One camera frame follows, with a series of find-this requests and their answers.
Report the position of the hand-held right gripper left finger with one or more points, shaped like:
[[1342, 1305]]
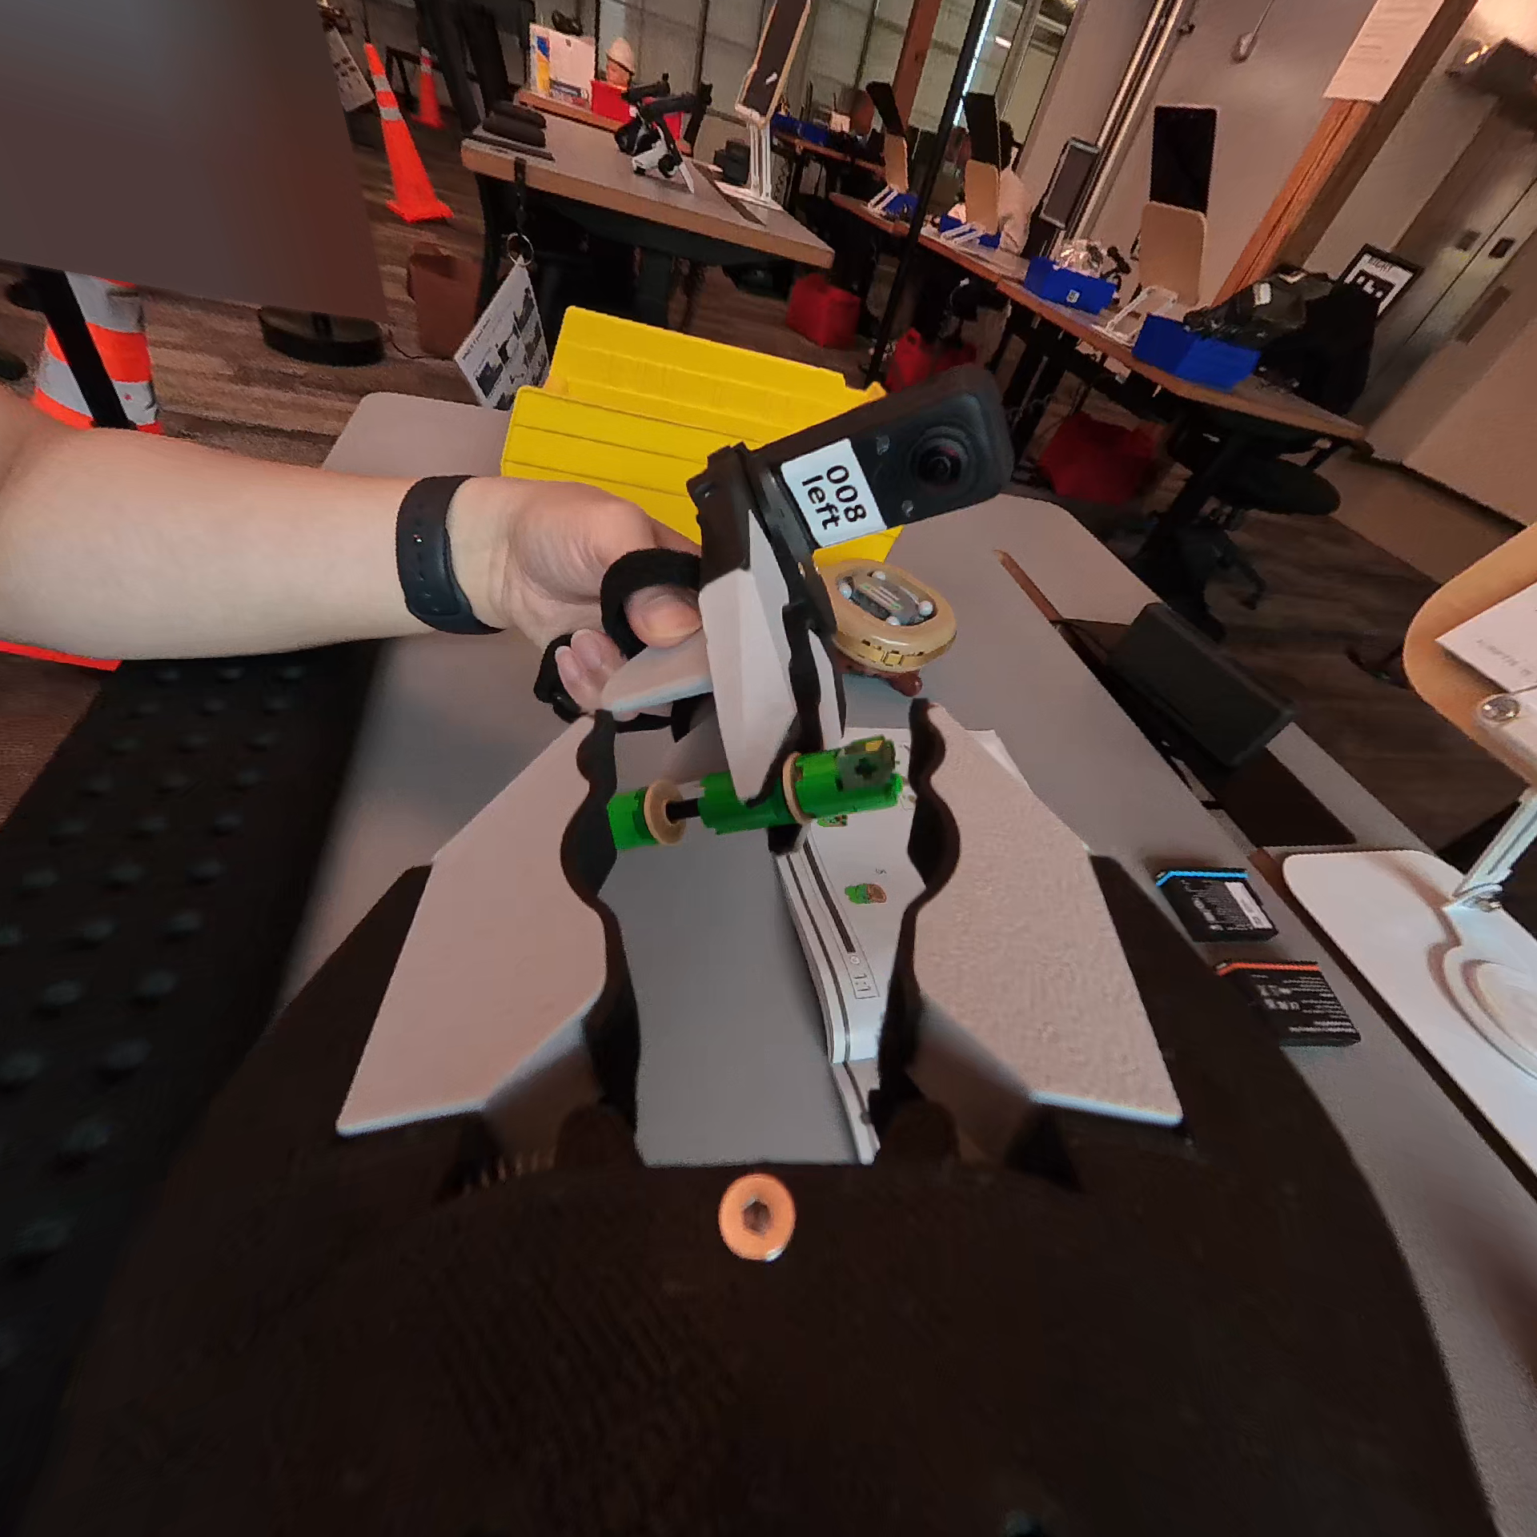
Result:
[[480, 961]]

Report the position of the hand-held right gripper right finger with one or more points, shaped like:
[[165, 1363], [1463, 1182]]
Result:
[[1033, 961]]

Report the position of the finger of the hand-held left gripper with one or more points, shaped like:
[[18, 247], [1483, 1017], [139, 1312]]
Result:
[[828, 697], [751, 673]]

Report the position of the green toy brick axle assembly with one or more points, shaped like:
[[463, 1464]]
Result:
[[732, 804]]

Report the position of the person's left forearm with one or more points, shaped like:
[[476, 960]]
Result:
[[179, 553]]

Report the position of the person's left hand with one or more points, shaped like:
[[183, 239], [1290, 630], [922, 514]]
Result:
[[540, 564]]

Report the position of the red plastic bin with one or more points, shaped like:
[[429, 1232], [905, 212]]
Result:
[[825, 313], [930, 358], [1095, 458]]

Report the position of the tan round toy wheel part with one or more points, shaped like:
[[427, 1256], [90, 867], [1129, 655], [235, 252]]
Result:
[[895, 619]]

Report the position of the white instruction booklet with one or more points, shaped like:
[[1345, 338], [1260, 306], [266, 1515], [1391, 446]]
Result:
[[841, 913]]

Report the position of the blue plastic bin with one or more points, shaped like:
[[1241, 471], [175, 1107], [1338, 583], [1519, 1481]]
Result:
[[1068, 286], [1194, 351]]

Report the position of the yellow plastic bin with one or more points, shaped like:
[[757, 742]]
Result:
[[624, 420]]

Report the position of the black rectangular box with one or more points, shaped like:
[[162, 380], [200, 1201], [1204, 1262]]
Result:
[[1201, 684]]

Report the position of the long wooden table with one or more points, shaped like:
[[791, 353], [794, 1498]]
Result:
[[1249, 396]]

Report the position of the black wristband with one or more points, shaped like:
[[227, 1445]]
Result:
[[432, 553]]

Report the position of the black studded rubber mat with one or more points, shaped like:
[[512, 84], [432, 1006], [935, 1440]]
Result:
[[144, 900]]

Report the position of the white stand base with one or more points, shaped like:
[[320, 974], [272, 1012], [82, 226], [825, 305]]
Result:
[[1380, 948]]

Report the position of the black stool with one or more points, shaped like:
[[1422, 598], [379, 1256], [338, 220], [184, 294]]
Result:
[[1273, 487]]

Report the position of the dark screen on wooden stand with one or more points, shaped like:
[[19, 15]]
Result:
[[1183, 162]]

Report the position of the wooden background table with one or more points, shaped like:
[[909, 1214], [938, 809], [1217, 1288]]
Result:
[[624, 180]]

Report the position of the hanging laminated sheet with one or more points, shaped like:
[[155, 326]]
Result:
[[504, 343]]

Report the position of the tablet on white stand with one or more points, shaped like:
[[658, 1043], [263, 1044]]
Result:
[[769, 73]]

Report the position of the black backpack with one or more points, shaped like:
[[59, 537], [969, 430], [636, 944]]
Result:
[[1327, 343]]

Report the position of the black and white handheld device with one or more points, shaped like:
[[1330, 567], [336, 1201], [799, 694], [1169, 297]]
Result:
[[655, 132]]

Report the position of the brown bag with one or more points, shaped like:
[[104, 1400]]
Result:
[[442, 300]]

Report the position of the black framed marker sign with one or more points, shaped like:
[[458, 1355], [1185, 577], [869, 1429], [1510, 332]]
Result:
[[1379, 279]]

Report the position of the round wooden table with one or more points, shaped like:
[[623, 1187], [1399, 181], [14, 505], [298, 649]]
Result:
[[1441, 684]]

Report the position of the black round stand base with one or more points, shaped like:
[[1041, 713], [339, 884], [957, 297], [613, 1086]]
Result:
[[322, 338]]

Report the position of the large orange traffic cone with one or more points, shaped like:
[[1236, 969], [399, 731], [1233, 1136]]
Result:
[[405, 156]]

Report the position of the small orange traffic cone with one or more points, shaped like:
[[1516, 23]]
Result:
[[429, 90]]

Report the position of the orange white striped cone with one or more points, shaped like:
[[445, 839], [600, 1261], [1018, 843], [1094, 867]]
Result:
[[120, 361]]

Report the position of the black camera battery blue stripe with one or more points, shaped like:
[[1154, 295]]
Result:
[[1215, 904]]

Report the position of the black camera battery orange stripe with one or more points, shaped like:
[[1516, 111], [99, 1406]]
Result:
[[1290, 1003]]

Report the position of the white wall poster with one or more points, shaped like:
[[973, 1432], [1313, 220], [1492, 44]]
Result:
[[1375, 49]]

